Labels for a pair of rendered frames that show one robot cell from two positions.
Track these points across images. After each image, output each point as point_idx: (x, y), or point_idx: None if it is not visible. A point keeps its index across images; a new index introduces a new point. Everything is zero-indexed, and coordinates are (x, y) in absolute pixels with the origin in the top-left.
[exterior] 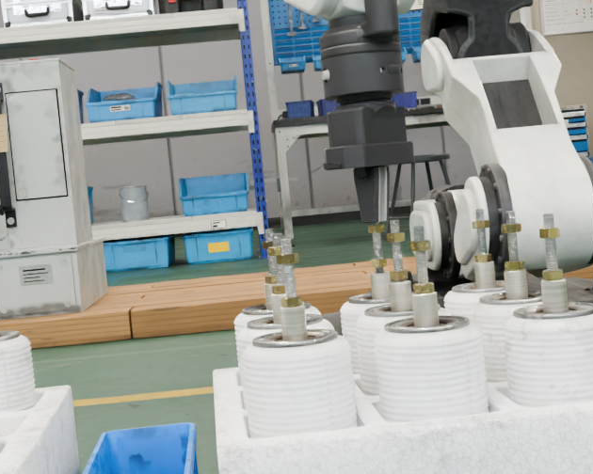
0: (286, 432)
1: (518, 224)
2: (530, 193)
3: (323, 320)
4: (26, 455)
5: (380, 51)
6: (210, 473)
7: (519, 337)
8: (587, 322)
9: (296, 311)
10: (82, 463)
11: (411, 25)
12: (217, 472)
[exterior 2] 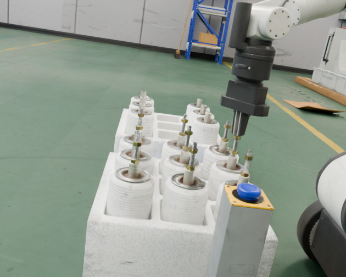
0: None
1: (190, 149)
2: (331, 172)
3: (179, 150)
4: None
5: (238, 56)
6: (289, 223)
7: None
8: (111, 177)
9: (134, 131)
10: (306, 200)
11: None
12: (290, 225)
